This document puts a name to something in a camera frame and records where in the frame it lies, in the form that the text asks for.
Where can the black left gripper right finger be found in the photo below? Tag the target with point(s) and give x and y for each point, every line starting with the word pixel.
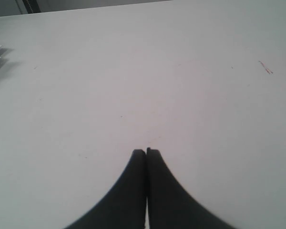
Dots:
pixel 169 204

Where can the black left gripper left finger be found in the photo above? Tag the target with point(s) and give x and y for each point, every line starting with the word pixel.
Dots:
pixel 124 206

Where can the dark vertical post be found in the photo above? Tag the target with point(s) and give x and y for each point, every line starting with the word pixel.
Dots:
pixel 31 6

